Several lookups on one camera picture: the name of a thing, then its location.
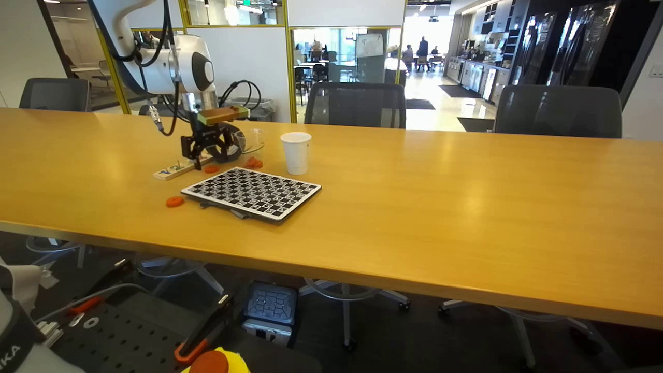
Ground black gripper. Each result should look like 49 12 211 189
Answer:
177 123 242 170

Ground clear plastic cup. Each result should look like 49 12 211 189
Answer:
239 125 267 173

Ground white paper cup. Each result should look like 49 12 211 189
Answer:
279 130 312 176

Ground black-white marker checkerboard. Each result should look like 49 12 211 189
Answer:
180 166 323 224

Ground small gray metal piece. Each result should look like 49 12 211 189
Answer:
222 205 253 222

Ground dark gray office chair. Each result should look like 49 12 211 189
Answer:
436 83 627 373
297 81 412 351
133 95 195 296
18 77 90 271

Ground gray box with grid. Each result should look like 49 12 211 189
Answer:
239 280 299 346

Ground black perforated plate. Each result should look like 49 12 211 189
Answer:
47 289 208 373

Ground yellow emergency stop button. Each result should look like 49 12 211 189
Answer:
180 346 253 373

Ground white robot housing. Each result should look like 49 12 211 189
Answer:
0 258 88 373

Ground black glass-door refrigerators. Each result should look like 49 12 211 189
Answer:
509 0 663 95

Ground black camera cable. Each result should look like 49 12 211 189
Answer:
218 77 265 115

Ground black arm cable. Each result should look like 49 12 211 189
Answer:
140 0 184 138

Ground orange-handled black tool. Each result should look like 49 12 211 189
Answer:
172 293 235 367
37 258 136 328

